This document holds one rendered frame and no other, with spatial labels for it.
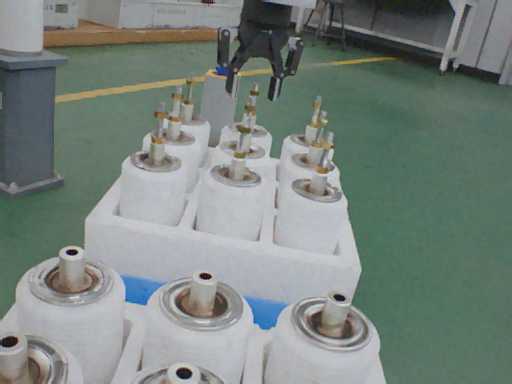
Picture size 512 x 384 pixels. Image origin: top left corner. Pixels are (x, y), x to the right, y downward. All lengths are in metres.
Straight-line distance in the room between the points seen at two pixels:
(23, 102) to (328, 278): 0.73
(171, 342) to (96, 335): 0.07
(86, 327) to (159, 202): 0.31
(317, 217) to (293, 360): 0.30
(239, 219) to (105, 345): 0.31
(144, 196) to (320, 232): 0.25
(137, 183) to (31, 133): 0.49
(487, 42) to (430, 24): 0.61
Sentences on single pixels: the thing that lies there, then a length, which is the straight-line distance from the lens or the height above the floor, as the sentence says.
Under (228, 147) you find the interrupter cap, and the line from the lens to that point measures 0.83.
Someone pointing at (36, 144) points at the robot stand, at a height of 0.11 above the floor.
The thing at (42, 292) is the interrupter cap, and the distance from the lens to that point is 0.46.
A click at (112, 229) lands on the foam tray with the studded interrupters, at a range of 0.72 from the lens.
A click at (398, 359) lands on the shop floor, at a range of 0.88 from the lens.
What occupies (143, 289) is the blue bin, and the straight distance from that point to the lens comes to 0.72.
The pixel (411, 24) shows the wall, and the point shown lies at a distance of 5.76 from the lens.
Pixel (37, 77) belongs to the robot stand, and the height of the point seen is 0.26.
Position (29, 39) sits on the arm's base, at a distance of 1.13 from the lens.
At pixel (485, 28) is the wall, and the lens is 5.61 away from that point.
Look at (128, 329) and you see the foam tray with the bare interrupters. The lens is 0.56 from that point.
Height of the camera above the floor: 0.52
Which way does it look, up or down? 24 degrees down
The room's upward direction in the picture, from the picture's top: 11 degrees clockwise
